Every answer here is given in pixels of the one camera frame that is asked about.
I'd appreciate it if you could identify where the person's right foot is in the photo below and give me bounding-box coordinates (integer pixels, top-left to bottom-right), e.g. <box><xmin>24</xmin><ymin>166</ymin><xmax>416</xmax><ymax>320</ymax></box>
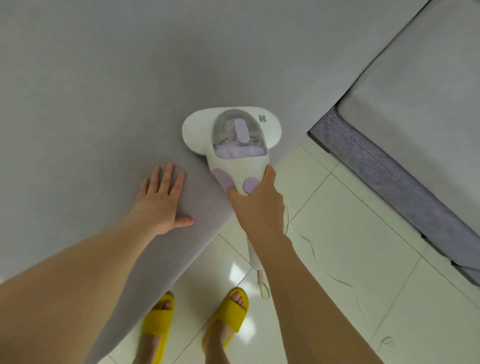
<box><xmin>204</xmin><ymin>292</ymin><xmax>247</xmax><ymax>364</ymax></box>

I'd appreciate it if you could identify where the grey sofa with purple base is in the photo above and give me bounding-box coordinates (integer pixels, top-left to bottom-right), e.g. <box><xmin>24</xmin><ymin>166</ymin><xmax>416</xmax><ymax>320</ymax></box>
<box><xmin>307</xmin><ymin>0</ymin><xmax>480</xmax><ymax>288</ymax></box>

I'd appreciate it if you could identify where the white purple handheld vacuum cleaner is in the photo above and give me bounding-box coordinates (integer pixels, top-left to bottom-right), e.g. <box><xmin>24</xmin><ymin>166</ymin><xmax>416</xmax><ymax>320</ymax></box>
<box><xmin>182</xmin><ymin>106</ymin><xmax>288</xmax><ymax>271</ymax></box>

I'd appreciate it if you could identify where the person's foot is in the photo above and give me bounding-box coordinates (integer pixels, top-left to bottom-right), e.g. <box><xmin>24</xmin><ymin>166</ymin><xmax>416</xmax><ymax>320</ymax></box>
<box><xmin>134</xmin><ymin>297</ymin><xmax>173</xmax><ymax>364</ymax></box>
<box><xmin>204</xmin><ymin>292</ymin><xmax>247</xmax><ymax>364</ymax></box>

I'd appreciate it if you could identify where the yellow slipper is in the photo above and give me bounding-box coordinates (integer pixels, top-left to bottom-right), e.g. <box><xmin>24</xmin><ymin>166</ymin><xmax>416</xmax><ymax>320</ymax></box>
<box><xmin>201</xmin><ymin>287</ymin><xmax>250</xmax><ymax>355</ymax></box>
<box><xmin>141</xmin><ymin>292</ymin><xmax>176</xmax><ymax>364</ymax></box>

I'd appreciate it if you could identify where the grey mattress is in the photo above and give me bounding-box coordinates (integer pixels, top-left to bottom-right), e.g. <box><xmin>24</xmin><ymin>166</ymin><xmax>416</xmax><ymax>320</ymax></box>
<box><xmin>0</xmin><ymin>0</ymin><xmax>430</xmax><ymax>364</ymax></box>

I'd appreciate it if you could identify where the person's left foot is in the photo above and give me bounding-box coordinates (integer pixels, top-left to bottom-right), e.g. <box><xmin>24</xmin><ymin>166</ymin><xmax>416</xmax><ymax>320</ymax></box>
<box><xmin>134</xmin><ymin>297</ymin><xmax>173</xmax><ymax>364</ymax></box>

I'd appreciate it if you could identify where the person's right forearm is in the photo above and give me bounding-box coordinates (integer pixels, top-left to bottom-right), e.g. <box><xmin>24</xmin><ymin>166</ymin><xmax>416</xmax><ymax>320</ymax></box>
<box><xmin>244</xmin><ymin>229</ymin><xmax>384</xmax><ymax>364</ymax></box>

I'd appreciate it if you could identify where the person's left forearm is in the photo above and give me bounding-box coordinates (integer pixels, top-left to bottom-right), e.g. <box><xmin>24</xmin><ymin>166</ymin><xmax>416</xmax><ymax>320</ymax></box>
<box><xmin>0</xmin><ymin>211</ymin><xmax>159</xmax><ymax>364</ymax></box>

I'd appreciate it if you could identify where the white power cord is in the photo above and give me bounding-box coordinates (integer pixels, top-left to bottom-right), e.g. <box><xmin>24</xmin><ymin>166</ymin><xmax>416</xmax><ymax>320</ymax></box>
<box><xmin>256</xmin><ymin>202</ymin><xmax>394</xmax><ymax>347</ymax></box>

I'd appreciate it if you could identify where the person's right hand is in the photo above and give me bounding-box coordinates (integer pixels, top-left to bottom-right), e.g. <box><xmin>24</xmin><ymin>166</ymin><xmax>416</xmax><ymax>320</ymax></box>
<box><xmin>226</xmin><ymin>164</ymin><xmax>286</xmax><ymax>241</ymax></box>

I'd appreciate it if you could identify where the person's left hand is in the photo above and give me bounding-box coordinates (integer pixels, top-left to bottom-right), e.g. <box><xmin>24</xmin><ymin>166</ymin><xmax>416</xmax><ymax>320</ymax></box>
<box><xmin>130</xmin><ymin>162</ymin><xmax>195</xmax><ymax>236</ymax></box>

